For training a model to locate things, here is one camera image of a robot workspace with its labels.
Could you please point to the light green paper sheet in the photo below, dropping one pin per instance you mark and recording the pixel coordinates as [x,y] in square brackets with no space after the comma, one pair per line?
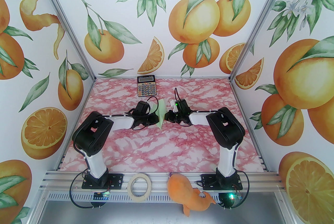
[161,113]

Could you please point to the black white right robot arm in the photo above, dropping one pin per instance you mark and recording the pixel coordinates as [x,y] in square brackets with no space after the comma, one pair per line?
[227,136]

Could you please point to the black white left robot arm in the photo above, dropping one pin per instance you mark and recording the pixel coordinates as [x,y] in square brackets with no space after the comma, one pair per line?
[91,139]

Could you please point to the grey desk calculator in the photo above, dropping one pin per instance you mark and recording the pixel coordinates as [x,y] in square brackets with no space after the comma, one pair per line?
[146,86]

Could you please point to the beige masking tape roll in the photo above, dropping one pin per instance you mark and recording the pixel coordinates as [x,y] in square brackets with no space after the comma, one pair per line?
[131,186]

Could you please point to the orange plush toy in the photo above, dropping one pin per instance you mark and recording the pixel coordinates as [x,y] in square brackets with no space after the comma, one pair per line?
[182,189]

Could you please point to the small left controller board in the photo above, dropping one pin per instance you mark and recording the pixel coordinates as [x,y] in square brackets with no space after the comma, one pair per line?
[102,195]

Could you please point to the right controller board green light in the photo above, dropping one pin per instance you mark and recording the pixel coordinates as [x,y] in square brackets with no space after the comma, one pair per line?
[231,197]

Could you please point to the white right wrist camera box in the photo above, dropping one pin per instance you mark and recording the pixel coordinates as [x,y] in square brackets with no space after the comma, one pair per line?
[173,104]

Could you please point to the aluminium back edge rail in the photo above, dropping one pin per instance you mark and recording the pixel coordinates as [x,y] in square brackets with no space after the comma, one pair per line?
[182,77]

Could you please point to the aluminium front mounting rail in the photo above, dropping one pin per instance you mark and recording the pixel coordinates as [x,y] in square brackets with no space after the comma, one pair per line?
[161,177]

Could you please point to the aluminium table edge rail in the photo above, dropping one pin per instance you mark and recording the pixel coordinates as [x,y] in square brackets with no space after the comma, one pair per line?
[250,126]
[75,121]

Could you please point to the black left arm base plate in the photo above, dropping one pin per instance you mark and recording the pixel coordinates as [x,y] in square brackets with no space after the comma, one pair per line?
[116,181]

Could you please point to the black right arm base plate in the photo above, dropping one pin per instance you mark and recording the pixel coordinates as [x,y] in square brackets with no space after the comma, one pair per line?
[208,182]

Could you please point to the aluminium frame corner post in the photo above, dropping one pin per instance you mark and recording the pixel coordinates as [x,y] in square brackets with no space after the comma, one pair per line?
[261,16]
[62,16]

